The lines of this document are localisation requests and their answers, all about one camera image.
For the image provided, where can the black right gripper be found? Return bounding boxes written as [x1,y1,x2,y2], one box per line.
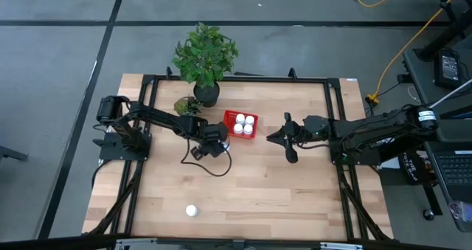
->
[266,112,309,164]

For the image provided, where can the red plastic basket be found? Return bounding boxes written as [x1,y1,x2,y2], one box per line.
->
[223,109,260,140]

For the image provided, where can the small succulent plant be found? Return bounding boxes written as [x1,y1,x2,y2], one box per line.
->
[173,96,203,117]

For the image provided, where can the large green potted plant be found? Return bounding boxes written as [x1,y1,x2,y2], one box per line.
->
[172,22,240,108]

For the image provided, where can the black desk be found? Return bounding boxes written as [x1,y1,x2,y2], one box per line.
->
[403,34,472,144]

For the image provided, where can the black desk leg with caster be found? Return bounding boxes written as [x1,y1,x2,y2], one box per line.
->
[420,183,443,221]

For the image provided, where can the dark laptop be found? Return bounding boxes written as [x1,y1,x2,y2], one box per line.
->
[423,139,472,233]

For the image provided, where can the black power adapter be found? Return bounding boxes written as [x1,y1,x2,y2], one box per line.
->
[434,48,462,89]

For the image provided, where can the black crossbar with silver brackets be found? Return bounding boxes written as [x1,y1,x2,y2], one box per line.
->
[0,233,472,250]

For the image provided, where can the black stand legs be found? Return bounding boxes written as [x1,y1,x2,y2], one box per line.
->
[412,0,472,62]

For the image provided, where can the black floor stand foot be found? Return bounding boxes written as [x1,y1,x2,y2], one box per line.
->
[0,145,30,163]

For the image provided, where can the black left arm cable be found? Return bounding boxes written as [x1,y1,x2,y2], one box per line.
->
[179,137,233,178]

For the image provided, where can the black metal table frame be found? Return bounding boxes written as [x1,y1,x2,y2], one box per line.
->
[83,66,395,243]

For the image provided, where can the long yellow cable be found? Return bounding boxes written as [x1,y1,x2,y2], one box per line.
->
[366,0,472,104]

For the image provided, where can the white cable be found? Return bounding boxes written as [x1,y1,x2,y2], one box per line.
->
[429,80,472,109]

